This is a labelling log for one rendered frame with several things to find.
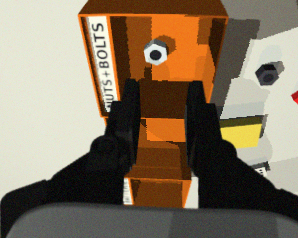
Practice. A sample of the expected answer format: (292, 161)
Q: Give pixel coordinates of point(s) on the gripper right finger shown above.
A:
(223, 178)

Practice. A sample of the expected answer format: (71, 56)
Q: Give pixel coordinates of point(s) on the black hexagonal nut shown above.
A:
(267, 75)

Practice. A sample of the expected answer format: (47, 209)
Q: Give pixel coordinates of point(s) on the grey hex nut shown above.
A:
(155, 52)

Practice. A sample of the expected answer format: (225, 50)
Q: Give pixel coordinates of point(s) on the white domino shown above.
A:
(260, 168)

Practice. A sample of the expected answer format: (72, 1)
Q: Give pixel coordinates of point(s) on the orange bin with nuts and bolts label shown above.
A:
(194, 37)

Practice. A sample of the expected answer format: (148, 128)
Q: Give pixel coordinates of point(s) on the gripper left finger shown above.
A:
(96, 176)

